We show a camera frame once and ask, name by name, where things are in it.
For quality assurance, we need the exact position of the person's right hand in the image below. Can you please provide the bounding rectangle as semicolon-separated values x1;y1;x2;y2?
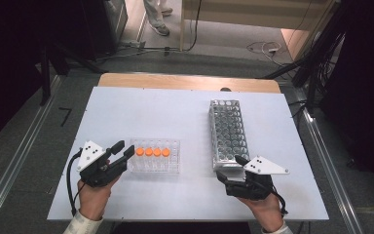
238;193;285;233

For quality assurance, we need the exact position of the wooden table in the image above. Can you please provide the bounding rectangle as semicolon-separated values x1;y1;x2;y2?
97;72;281;95

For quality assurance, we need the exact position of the right hand-held gripper black cable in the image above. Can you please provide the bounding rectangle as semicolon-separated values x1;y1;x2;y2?
270;184;288;217

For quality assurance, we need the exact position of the black curtain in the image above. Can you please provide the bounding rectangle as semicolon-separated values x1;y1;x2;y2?
318;0;374;196
0;0;86;152

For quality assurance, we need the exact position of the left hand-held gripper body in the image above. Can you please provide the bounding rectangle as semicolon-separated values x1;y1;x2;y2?
76;139;128;188

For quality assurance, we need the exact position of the black metal stand with cables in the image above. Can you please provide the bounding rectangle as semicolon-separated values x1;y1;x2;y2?
262;0;349;113

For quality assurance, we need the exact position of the person's dark lap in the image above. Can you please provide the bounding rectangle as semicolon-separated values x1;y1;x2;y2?
111;221;252;234

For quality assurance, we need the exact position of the black hanging cable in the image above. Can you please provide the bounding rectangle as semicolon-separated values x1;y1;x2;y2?
186;0;204;53

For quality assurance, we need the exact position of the hand-held gripper black cable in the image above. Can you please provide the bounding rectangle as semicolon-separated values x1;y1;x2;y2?
270;184;288;217
65;148;84;217

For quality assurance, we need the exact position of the aluminium floor rail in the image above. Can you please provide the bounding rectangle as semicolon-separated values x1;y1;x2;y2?
293;87;365;234
0;74;62;234

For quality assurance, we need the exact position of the white cable with plug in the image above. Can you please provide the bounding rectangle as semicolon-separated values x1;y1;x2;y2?
246;41;285;64

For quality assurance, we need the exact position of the metal wire tube rack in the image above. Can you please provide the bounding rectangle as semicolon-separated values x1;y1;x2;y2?
208;98;251;172

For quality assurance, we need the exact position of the white table board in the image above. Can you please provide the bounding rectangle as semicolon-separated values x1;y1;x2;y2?
47;86;330;222

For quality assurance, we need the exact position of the grey power strip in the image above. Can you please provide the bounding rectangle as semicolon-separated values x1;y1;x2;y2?
119;39;147;51

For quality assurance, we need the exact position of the left hand-held gripper black cable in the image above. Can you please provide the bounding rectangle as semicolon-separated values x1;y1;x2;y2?
65;148;84;217

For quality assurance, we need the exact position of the clear acrylic tube rack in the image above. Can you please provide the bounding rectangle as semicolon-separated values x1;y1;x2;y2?
128;137;181;175

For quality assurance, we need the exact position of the black equipment cabinet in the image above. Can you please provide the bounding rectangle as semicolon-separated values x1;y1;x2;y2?
79;0;129;61

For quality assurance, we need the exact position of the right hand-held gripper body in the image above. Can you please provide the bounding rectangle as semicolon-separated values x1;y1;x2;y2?
225;155;290;201

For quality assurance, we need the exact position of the person's left hand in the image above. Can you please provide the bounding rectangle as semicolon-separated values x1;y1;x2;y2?
77;175;121;222

